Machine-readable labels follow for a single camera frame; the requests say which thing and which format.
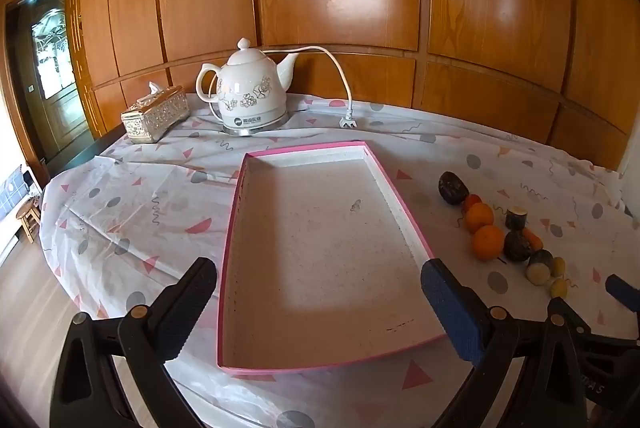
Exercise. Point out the white ceramic electric kettle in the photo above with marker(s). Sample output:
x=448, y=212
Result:
x=250, y=93

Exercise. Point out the orange tangerine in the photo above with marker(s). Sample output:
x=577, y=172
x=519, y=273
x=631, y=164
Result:
x=488, y=243
x=479, y=218

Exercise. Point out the wooden glass door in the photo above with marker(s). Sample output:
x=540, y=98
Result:
x=50, y=108

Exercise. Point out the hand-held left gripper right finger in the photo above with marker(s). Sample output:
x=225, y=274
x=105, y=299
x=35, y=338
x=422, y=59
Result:
x=450, y=308

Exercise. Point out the pink-rimmed shallow box tray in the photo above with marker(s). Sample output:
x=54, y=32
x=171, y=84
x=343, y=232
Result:
x=325, y=258

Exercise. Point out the small red tomato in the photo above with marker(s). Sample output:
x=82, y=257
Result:
x=472, y=202

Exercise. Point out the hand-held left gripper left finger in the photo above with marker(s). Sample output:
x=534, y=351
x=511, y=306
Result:
x=182, y=313

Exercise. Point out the dark sugarcane piece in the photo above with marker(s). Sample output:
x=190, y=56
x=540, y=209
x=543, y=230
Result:
x=539, y=268
x=516, y=219

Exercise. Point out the white patterned tablecloth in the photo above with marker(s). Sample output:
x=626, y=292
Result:
x=150, y=208

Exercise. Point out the silver ornate tissue box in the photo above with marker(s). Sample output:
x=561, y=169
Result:
x=155, y=116

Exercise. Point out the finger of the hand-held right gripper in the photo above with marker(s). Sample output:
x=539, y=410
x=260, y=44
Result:
x=622, y=290

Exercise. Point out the blue checked panel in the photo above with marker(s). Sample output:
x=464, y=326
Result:
x=12, y=193

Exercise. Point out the small tan longan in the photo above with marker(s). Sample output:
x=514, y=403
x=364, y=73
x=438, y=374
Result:
x=559, y=288
x=558, y=266

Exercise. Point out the small wooden stool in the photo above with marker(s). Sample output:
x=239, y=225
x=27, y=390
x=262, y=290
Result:
x=27, y=214

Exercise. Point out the dark wrinkled passion fruit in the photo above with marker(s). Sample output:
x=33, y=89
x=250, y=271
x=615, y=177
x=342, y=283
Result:
x=517, y=247
x=452, y=188

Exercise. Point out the black table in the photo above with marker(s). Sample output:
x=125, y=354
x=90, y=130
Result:
x=90, y=151

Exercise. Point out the orange carrot piece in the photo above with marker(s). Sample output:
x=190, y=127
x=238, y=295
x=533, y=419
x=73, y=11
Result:
x=534, y=238

